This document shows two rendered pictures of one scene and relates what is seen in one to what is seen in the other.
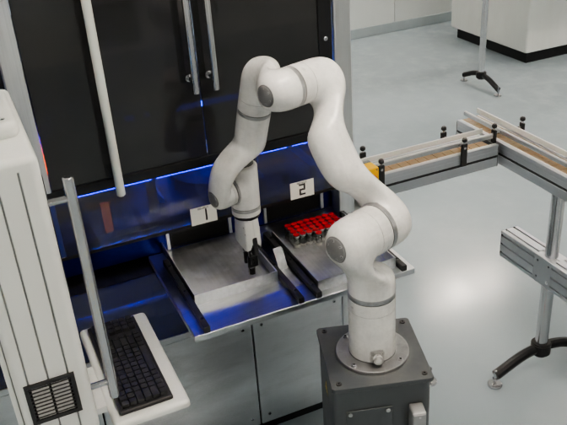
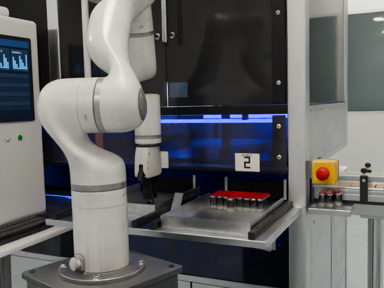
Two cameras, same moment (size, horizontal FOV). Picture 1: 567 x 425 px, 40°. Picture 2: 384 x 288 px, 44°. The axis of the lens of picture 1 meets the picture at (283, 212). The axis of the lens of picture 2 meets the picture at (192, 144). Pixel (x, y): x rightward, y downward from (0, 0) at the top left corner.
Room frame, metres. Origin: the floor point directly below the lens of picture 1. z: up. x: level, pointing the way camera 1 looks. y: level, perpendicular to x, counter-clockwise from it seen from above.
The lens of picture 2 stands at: (1.04, -1.11, 1.23)
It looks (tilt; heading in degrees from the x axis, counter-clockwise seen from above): 5 degrees down; 47
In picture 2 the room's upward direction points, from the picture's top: 1 degrees counter-clockwise
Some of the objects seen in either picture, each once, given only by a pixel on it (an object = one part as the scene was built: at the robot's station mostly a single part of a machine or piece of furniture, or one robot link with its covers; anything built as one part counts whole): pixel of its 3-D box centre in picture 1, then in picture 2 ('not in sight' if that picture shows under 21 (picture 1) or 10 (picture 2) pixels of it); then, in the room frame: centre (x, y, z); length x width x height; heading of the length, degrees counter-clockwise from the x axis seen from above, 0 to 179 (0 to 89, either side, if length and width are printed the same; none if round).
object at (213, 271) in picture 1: (217, 260); (146, 197); (2.04, 0.21, 0.90); 0.34 x 0.26 x 0.04; 22
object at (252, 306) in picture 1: (277, 264); (181, 213); (2.04, 0.03, 0.87); 0.70 x 0.48 x 0.02; 112
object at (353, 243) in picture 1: (361, 257); (82, 132); (1.57, -0.18, 1.16); 0.19 x 0.12 x 0.24; 130
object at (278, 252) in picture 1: (287, 266); (169, 206); (1.96, 0.00, 0.91); 0.14 x 0.03 x 0.06; 23
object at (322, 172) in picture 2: not in sight; (323, 173); (2.33, -0.30, 0.99); 0.04 x 0.04 x 0.04; 22
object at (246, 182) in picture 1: (242, 184); (146, 114); (1.97, 0.11, 1.19); 0.09 x 0.08 x 0.13; 130
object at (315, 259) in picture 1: (331, 248); (226, 211); (2.06, -0.14, 0.90); 0.34 x 0.26 x 0.04; 22
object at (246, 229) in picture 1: (247, 227); (148, 159); (1.97, 0.11, 1.05); 0.10 x 0.08 x 0.11; 22
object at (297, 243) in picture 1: (318, 234); (236, 203); (2.15, -0.11, 0.90); 0.18 x 0.02 x 0.05; 112
